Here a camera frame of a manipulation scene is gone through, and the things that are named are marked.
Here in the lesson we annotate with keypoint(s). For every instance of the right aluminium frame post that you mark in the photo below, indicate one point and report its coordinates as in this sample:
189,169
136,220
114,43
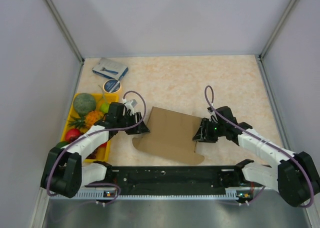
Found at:
278,28

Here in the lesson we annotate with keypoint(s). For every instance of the green apple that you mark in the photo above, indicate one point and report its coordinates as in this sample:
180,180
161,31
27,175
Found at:
104,107

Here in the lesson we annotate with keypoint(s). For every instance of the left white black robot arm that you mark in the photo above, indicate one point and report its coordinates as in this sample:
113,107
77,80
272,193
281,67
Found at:
64,172

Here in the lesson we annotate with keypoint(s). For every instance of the red apple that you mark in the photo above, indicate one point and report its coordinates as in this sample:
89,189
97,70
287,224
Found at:
72,135

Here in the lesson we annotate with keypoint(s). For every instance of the green cantaloupe melon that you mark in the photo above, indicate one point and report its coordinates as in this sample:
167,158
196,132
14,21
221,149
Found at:
84,103

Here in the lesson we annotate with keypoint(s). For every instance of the left aluminium frame post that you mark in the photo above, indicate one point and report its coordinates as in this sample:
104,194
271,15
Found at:
63,29

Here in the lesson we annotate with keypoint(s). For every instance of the blue razor package box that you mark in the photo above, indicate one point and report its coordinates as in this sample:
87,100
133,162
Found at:
110,69

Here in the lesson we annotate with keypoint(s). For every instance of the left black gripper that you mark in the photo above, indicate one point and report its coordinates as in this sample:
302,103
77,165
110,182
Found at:
133,118

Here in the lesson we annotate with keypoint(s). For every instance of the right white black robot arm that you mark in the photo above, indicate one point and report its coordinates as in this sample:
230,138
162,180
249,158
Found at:
293,175

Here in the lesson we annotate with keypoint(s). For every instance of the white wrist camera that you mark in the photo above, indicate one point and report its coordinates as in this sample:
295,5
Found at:
212,115
129,106

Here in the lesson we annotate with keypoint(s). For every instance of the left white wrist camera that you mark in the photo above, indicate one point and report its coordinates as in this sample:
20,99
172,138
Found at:
129,106

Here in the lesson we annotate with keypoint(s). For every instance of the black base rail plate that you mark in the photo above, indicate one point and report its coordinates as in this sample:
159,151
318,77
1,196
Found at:
168,180

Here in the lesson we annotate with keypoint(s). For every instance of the blue tape roll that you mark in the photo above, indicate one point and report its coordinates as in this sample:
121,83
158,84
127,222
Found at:
112,86

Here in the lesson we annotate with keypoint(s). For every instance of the green lime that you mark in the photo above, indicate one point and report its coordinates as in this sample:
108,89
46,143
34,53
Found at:
61,144

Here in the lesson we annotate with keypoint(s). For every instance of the brown cardboard box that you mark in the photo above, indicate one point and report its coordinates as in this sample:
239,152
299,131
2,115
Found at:
171,136

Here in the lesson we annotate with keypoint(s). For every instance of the red tomato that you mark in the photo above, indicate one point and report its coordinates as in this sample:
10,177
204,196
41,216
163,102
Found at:
103,145

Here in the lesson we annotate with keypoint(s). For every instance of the aluminium frame post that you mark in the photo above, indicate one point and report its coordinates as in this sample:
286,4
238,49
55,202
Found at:
278,28
63,29

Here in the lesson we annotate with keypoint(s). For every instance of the orange toy pineapple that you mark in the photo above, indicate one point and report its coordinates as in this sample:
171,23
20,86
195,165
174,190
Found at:
84,122

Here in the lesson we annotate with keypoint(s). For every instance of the white slotted cable duct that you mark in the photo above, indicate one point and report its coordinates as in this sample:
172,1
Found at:
110,193

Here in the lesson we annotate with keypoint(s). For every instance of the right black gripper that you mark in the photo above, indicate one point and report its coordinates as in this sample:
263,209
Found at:
203,134

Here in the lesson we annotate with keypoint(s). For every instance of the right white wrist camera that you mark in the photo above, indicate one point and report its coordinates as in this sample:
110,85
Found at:
212,115

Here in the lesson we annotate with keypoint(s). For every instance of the purple grape bunch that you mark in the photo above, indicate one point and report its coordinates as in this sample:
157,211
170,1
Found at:
94,154

